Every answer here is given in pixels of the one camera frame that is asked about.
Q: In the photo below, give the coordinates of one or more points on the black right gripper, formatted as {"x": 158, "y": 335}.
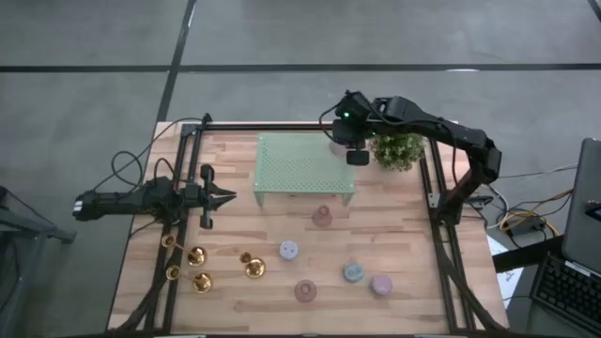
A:
{"x": 357, "y": 133}

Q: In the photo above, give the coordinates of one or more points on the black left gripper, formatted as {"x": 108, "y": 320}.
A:
{"x": 206, "y": 197}

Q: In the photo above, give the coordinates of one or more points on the gold candlestick holder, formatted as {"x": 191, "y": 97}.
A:
{"x": 255, "y": 268}
{"x": 197, "y": 256}
{"x": 202, "y": 283}

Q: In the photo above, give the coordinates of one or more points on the white floral candle tin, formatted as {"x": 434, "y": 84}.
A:
{"x": 288, "y": 250}

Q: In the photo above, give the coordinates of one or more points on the blue floral candle tin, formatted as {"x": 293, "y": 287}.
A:
{"x": 353, "y": 272}

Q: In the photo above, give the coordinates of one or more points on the pink candle tin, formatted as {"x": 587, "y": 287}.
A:
{"x": 381, "y": 285}

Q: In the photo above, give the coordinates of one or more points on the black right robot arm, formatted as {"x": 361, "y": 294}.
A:
{"x": 422, "y": 119}

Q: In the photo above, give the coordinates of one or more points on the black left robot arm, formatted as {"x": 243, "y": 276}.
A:
{"x": 117, "y": 202}

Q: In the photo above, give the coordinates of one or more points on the potted green plant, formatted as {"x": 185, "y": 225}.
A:
{"x": 396, "y": 152}

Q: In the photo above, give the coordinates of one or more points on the green perforated metal shelf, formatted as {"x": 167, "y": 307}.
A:
{"x": 300, "y": 164}

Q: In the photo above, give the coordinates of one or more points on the black power adapter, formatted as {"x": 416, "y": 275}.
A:
{"x": 528, "y": 229}

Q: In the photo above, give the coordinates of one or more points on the black desk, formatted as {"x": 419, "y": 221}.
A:
{"x": 521, "y": 258}

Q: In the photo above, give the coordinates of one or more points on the white paper sheet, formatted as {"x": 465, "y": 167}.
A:
{"x": 509, "y": 281}

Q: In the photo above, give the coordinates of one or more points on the grey laptop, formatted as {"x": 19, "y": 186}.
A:
{"x": 582, "y": 211}

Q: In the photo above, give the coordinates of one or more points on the black keyboard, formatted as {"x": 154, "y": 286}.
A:
{"x": 563, "y": 291}

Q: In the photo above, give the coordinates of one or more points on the black aluminium frame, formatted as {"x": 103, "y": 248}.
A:
{"x": 263, "y": 126}

